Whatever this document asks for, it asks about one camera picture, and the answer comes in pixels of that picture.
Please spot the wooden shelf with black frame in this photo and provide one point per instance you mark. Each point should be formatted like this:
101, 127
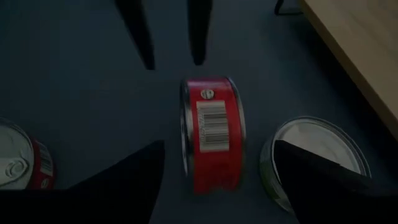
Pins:
367, 46

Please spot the red label pull-tab can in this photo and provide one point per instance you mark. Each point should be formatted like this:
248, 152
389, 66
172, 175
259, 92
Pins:
15, 149

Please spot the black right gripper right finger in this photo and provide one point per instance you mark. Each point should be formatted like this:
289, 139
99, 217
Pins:
335, 199

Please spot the red label tuna can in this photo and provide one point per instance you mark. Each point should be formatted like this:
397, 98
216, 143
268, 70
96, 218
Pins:
217, 168

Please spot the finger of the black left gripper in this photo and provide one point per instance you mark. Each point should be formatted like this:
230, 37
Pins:
135, 31
199, 31

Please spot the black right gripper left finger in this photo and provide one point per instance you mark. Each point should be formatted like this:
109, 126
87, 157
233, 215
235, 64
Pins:
93, 205

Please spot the green label silver can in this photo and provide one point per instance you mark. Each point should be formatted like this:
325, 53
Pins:
317, 137

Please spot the blue table mat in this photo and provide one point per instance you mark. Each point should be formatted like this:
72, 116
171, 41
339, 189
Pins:
77, 93

